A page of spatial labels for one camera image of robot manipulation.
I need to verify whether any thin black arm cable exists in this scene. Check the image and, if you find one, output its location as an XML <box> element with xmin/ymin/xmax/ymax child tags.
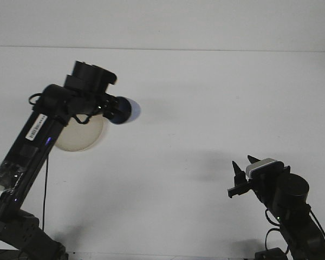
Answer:
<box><xmin>42</xmin><ymin>153</ymin><xmax>49</xmax><ymax>231</ymax></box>
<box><xmin>310</xmin><ymin>208</ymin><xmax>325</xmax><ymax>258</ymax></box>

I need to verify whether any curved black base cable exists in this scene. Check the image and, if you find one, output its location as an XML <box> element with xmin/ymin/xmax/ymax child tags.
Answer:
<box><xmin>264</xmin><ymin>228</ymin><xmax>281</xmax><ymax>252</ymax></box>

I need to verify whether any pale round plate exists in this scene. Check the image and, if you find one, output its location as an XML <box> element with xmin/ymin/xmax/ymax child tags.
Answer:
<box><xmin>55</xmin><ymin>113</ymin><xmax>105</xmax><ymax>152</ymax></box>

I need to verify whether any looped black wrist cable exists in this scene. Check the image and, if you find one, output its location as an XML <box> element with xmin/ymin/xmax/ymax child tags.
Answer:
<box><xmin>264</xmin><ymin>207</ymin><xmax>281</xmax><ymax>226</ymax></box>
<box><xmin>70</xmin><ymin>112</ymin><xmax>93</xmax><ymax>126</ymax></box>

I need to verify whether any pale blue cup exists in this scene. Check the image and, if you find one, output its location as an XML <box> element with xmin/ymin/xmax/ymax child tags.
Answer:
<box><xmin>111</xmin><ymin>95</ymin><xmax>141</xmax><ymax>126</ymax></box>

